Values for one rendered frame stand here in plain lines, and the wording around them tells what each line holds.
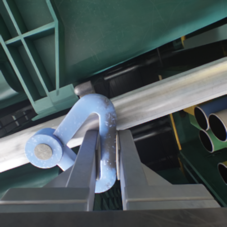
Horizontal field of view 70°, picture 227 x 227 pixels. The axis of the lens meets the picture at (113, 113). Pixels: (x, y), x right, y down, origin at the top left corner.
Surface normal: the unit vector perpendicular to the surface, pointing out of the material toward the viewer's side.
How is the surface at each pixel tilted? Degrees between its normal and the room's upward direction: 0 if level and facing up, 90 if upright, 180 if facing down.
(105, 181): 90
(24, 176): 93
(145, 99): 90
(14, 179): 91
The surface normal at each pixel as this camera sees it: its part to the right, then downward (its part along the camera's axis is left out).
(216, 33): -0.94, 0.34
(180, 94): -0.01, 0.18
